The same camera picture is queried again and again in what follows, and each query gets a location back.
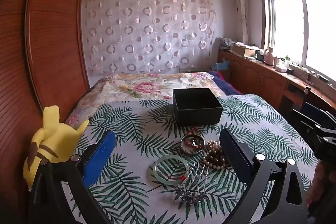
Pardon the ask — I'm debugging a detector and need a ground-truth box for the window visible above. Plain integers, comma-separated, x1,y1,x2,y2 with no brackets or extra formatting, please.
258,0,336,84

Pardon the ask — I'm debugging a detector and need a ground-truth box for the black square box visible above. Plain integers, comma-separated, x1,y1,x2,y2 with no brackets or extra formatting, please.
172,88,223,127

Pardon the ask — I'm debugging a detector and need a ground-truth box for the yellow plush toy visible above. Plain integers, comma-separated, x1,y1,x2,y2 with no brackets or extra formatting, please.
23,106,90,191

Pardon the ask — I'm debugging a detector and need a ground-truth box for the person's right hand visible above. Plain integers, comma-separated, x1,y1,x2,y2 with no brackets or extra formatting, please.
308,160,336,216

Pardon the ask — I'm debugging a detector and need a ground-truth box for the leaf print cloth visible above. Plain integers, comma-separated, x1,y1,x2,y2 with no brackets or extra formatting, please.
70,94,320,224

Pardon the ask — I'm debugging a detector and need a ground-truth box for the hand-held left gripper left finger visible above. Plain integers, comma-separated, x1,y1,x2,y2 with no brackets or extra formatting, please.
29,131,116,224

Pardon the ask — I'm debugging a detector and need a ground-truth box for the metal bangle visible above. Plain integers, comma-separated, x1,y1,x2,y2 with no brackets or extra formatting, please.
180,134,206,155

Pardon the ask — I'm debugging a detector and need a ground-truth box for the patterned cloth pile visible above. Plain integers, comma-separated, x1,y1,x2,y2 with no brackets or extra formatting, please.
220,37,235,51

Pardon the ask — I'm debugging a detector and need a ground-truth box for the floral blanket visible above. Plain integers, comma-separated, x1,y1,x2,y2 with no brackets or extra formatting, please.
65,72,227,130

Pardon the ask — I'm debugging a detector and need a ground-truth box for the red bead bracelet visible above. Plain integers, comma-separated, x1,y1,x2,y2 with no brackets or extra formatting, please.
184,138,204,149

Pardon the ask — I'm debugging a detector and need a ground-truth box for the cardboard box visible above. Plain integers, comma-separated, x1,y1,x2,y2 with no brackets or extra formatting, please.
232,42,260,58

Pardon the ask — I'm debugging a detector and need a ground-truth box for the dark blue blanket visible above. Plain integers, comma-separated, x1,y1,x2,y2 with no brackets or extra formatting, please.
207,70,242,96

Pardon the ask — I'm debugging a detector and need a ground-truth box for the pale green jade bangle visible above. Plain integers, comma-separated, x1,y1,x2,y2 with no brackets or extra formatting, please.
154,154,190,186

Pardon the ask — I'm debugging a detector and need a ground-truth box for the silver flower hairpin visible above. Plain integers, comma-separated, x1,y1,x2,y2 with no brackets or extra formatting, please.
173,162,198,197
181,167,209,204

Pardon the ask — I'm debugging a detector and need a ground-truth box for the wooden wardrobe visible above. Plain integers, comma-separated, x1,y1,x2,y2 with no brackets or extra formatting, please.
0,0,91,189

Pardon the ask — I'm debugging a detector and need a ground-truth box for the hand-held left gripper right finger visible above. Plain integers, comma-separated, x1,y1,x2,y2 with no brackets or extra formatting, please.
220,129,308,224

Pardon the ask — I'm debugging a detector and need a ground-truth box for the pink kettle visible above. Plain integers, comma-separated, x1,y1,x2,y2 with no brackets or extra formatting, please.
264,47,275,65

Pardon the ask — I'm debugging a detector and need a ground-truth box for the blue plastic bag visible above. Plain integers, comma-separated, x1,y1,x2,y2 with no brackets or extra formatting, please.
212,59,231,72

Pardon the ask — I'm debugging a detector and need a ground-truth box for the circle pattern wall curtain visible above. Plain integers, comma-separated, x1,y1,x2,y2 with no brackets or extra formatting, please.
82,0,217,75

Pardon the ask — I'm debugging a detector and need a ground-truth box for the wooden cabinet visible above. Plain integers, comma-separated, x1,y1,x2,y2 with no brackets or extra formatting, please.
217,49,336,119

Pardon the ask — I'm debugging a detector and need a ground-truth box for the patterned window curtain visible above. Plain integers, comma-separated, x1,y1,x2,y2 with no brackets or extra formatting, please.
231,0,250,45

